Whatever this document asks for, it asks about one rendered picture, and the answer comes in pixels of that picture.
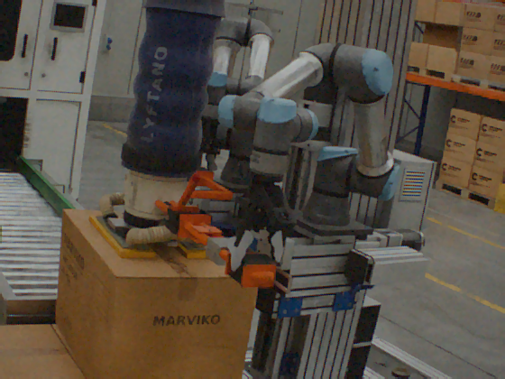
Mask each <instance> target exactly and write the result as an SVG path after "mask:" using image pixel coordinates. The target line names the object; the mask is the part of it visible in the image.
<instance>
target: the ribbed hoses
mask: <svg viewBox="0 0 505 379"><path fill-rule="evenodd" d="M123 194H124V193H123V192H121V191H120V192H118V191H117V192H114V193H113V192H111V193H109V194H105V195H103V196H102V198H101V199H100V200H99V207H100V209H101V212H102V215H103V216H102V217H103V218H108V217H110V214H114V208H113V206H116V205H117V206H119V205H120V206H122V205H123V206H124V205H125V201H124V199H123ZM169 240H170V241H171V240H175V241H182V242H186V243H187V242H189V243H191V244H192V246H194V247H196V248H202V247H204V245H198V244H197V243H196V242H194V241H193V240H192V238H190V237H178V233H177V234H176V235H174V234H173V233H172V232H171V231H169V229H168V228H166V227H165V226H157V227H152V228H146V229H140V228H134V229H130V230H129V231H128V234H127V237H126V243H127V244H128V245H134V246H139V245H140V244H141V245H143V244H147V243H150V242H151V243H153V242H154V243H156V242H161V241H162V242H163V241H169Z"/></svg>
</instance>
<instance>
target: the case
mask: <svg viewBox="0 0 505 379"><path fill-rule="evenodd" d="M90 216H103V215H102V212H101V210H85V209H63V211H62V217H63V219H62V227H61V235H60V257H59V261H60V265H59V272H58V288H57V293H58V295H57V303H56V306H57V310H56V322H57V324H58V326H59V329H60V332H61V334H62V336H63V337H64V338H65V340H66V341H67V343H68V344H69V347H70V349H71V351H72V354H73V356H74V357H75V358H76V360H77V362H78V364H79V365H80V367H81V369H82V371H83V372H84V374H85V376H86V377H87V379H242V375H243V367H244V362H245V358H246V352H247V347H248V343H249V338H250V334H251V331H250V329H251V324H252V319H253V310H254V304H255V300H256V294H257V290H258V288H242V287H241V284H240V283H238V282H237V281H236V280H235V279H233V278H232V277H231V276H230V275H229V274H225V266H218V265H216V264H215V263H214V262H213V261H211V260H210V259H186V258H185V257H184V256H183V255H182V254H180V253H179V252H178V250H177V249H175V248H174V247H173V246H166V245H165V244H164V243H163V242H156V243H154V242H153V243H151V242H150V243H147V245H148V246H149V247H150V248H151V250H152V251H153V252H154V253H155V257H154V258H127V257H120V256H119V254H117V253H116V252H115V250H114V249H113V248H112V247H111V245H110V244H108V243H107V241H106V240H105V239H104V238H103V236H101V235H100V234H99V233H98V232H97V230H96V228H95V227H94V226H93V225H92V224H91V223H90V221H89V217H90Z"/></svg>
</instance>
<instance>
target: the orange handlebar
mask: <svg viewBox="0 0 505 379"><path fill-rule="evenodd" d="M200 183H202V184H203V185H205V186H207V187H208V188H210V189H211V190H212V191H201V190H194V192H193V193H192V195H191V196H190V197H191V198H194V199H232V198H233V195H234V193H233V192H231V191H229V190H228V189H225V188H223V187H222V186H220V185H218V184H216V183H215V182H213V181H211V180H210V179H209V178H207V177H206V176H201V181H200ZM155 206H156V208H158V209H159V210H160V211H161V212H163V213H164V214H165V215H167V211H168V208H169V206H168V205H167V204H165V203H164V202H163V201H161V200H160V199H156V201H155ZM167 216H168V215H167ZM184 228H185V230H187V231H188V232H189V233H190V234H191V235H192V236H191V237H190V238H192V240H193V241H194V242H196V243H197V244H198V245H204V246H207V239H208V238H209V237H223V236H222V235H220V234H223V232H222V231H221V230H219V229H218V228H216V227H215V226H208V225H207V224H205V223H201V224H199V225H198V226H194V225H192V224H191V223H190V222H186V223H185V225H184ZM228 253H229V252H228V251H226V250H222V251H221V252H220V253H219V256H220V258H222V259H223V260H224V261H225V262H226V258H227V254H228ZM273 276H274V274H273V273H272V272H267V273H258V272H254V273H252V274H251V275H250V280H251V281H253V282H261V283H266V282H271V281H272V279H273Z"/></svg>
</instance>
